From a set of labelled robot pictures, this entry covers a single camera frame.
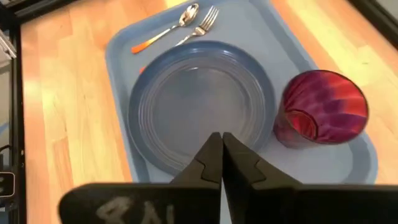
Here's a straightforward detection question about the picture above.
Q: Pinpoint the light blue plastic tray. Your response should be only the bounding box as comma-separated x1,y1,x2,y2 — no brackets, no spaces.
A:
104,0,379,224

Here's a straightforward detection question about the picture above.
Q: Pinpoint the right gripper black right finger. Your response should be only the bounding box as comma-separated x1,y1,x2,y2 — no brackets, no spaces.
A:
223,133,398,224

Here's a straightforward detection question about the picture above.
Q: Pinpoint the orange-handled metal spoon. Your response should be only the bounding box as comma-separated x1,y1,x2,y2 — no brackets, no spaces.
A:
130,2,200,55

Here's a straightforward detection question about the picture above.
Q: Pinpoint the red purple patterned cup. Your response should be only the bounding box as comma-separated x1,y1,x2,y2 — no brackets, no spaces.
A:
272,69,370,149

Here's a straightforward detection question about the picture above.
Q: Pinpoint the dark blue round plate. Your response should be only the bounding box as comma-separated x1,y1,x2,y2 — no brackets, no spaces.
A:
127,40,277,177

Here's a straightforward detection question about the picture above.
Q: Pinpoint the orange-handled metal fork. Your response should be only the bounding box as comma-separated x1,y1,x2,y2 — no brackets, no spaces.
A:
139,5,220,75

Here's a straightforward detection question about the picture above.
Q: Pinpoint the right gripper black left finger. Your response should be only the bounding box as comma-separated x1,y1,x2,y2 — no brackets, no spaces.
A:
58,133,223,224

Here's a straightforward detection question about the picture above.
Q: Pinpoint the small black camera box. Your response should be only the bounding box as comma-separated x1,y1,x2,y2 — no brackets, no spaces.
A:
0,172,16,198

